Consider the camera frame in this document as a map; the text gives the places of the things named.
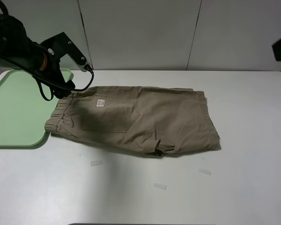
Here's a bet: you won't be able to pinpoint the clear tape strip left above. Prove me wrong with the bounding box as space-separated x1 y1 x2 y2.
90 160 103 166

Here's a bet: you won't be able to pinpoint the clear tape strip middle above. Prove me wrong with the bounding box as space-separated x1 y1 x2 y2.
154 183 167 190

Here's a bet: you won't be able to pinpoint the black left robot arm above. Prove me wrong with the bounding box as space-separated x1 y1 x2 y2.
0 14 75 98

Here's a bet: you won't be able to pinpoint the green plastic tray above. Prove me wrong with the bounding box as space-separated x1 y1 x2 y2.
0 68 74 150

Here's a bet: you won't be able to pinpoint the clear tape strip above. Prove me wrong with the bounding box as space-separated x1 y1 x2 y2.
154 183 167 190
199 168 211 175
90 160 103 166

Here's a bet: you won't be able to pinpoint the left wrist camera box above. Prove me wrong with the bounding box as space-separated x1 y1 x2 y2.
65 38 94 72

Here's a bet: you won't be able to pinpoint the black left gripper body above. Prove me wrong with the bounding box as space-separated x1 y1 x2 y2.
35 32 75 98

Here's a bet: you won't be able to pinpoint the clear tape strip right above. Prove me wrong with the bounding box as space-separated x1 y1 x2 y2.
199 168 211 175

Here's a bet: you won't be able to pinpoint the khaki shorts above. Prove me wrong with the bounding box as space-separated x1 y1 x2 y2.
44 86 221 157

